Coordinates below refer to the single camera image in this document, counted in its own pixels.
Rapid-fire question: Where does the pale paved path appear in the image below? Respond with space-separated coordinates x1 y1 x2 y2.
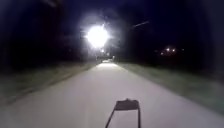
0 61 224 128

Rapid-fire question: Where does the lit street lamp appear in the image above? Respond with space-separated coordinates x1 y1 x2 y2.
85 23 111 50

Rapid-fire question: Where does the robot's own part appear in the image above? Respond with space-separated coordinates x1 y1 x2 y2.
104 98 142 128

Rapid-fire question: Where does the grass verge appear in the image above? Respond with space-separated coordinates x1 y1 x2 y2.
0 61 98 106
117 62 224 115

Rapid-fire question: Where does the dark row of trees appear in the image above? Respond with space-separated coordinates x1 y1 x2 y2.
0 0 88 75

